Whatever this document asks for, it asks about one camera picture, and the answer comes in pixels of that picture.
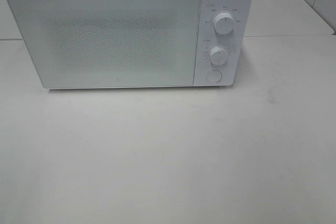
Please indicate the round white door button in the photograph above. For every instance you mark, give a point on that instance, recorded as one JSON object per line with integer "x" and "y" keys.
{"x": 214, "y": 76}

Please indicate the white timer knob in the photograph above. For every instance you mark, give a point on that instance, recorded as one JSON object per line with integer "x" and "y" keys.
{"x": 218, "y": 55}

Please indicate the white microwave door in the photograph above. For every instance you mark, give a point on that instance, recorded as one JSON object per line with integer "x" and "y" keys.
{"x": 110, "y": 43}

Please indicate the upper white power knob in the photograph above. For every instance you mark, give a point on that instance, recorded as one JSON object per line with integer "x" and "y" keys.
{"x": 224, "y": 22}

